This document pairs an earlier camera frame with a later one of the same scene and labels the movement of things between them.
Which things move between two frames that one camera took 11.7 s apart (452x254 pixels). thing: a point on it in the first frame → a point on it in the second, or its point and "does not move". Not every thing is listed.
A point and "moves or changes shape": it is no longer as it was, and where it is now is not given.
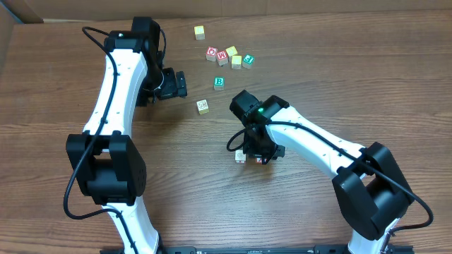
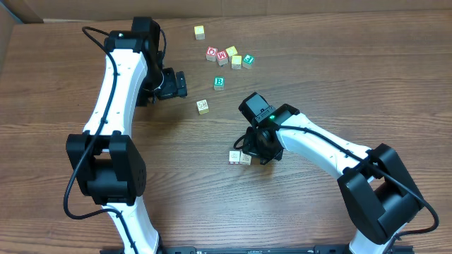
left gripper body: (170, 87) does not move
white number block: (240, 156) moves or changes shape
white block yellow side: (203, 106) does not move
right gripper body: (262, 145) does not move
